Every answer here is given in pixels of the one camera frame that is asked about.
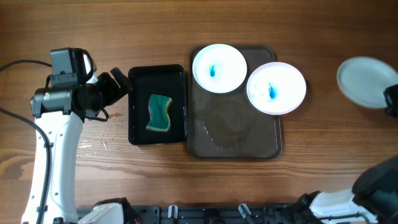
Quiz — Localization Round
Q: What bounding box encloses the brown plastic tray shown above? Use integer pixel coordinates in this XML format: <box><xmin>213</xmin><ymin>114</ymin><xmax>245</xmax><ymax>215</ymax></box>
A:
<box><xmin>187</xmin><ymin>44</ymin><xmax>284</xmax><ymax>161</ymax></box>

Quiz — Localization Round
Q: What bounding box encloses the green yellow sponge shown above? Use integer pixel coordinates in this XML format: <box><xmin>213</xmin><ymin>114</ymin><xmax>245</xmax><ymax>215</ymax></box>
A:
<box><xmin>146</xmin><ymin>94</ymin><xmax>172</xmax><ymax>132</ymax></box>

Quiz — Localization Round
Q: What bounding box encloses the pale blue plate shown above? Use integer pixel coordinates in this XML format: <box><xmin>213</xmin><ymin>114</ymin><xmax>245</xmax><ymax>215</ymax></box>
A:
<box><xmin>336</xmin><ymin>57</ymin><xmax>397</xmax><ymax>109</ymax></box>

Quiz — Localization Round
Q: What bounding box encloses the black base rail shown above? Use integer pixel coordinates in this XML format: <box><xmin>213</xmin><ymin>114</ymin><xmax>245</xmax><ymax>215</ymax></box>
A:
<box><xmin>132</xmin><ymin>204</ymin><xmax>311</xmax><ymax>224</ymax></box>

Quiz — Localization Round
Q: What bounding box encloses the left black cable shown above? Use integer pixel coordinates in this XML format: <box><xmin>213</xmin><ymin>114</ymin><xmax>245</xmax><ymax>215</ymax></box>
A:
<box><xmin>0</xmin><ymin>59</ymin><xmax>53</xmax><ymax>224</ymax></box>

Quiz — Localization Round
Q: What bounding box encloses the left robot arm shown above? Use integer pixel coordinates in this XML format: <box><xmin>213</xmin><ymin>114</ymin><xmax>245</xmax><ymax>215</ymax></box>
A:
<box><xmin>21</xmin><ymin>48</ymin><xmax>132</xmax><ymax>223</ymax></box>

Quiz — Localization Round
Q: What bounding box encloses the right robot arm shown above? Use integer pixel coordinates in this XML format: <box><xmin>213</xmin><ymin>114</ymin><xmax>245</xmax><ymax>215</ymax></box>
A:
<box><xmin>293</xmin><ymin>156</ymin><xmax>397</xmax><ymax>223</ymax></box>

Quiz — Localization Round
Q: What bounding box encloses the white plate top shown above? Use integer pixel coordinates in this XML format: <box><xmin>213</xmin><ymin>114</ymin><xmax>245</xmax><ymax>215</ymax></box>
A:
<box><xmin>192</xmin><ymin>44</ymin><xmax>248</xmax><ymax>93</ymax></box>

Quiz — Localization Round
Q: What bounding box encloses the white plate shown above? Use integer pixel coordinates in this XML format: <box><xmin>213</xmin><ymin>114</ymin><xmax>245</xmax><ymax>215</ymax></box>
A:
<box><xmin>246</xmin><ymin>62</ymin><xmax>307</xmax><ymax>115</ymax></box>
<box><xmin>192</xmin><ymin>44</ymin><xmax>248</xmax><ymax>93</ymax></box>

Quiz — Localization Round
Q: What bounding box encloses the black rectangular tray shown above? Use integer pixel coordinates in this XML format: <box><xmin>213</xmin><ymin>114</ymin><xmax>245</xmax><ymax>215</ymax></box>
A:
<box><xmin>128</xmin><ymin>64</ymin><xmax>187</xmax><ymax>146</ymax></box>

